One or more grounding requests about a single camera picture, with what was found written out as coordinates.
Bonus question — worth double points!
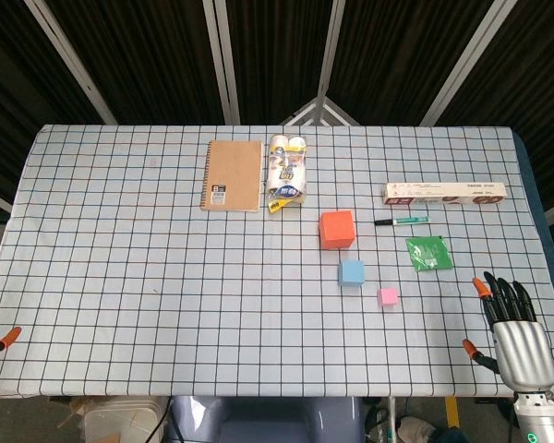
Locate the black folding screen white frame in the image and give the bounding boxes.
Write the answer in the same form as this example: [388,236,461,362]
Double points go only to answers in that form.
[0,0,554,227]

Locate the white sneaker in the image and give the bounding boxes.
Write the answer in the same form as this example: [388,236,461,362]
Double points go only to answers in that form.
[398,414,438,443]

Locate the large orange foam cube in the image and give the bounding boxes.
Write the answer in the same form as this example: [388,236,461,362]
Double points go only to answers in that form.
[319,210,355,252]

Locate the blue foam cube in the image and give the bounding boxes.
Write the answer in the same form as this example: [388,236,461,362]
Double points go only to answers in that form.
[337,259,366,288]

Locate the white triangular frame stand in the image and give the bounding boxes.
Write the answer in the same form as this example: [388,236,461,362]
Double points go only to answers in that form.
[280,95,362,127]

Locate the green foil packet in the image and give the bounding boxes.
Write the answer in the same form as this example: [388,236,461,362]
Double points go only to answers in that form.
[405,234,455,273]

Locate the long baking paper box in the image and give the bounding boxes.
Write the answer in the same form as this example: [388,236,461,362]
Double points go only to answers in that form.
[380,181,510,207]

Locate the green marker pen black cap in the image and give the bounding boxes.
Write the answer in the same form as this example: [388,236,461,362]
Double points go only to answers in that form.
[374,215,430,227]

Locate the checkered light blue tablecloth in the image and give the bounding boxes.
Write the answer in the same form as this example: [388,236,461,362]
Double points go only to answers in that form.
[0,124,554,403]

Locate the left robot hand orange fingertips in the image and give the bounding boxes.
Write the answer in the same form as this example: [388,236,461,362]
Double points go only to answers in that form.
[0,261,23,360]

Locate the pack of tissue rolls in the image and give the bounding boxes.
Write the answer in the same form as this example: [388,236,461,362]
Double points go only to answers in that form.
[264,133,308,214]

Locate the white plastic bin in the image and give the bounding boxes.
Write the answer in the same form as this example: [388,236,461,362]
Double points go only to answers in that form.
[82,397,168,443]

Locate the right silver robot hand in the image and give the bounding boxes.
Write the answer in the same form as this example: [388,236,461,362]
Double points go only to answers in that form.
[462,270,554,396]

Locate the blue-grey robot torso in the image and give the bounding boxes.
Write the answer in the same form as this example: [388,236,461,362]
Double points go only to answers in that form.
[165,395,367,443]

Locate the brown spiral notebook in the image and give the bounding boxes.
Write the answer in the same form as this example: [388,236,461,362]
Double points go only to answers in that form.
[199,139,264,213]

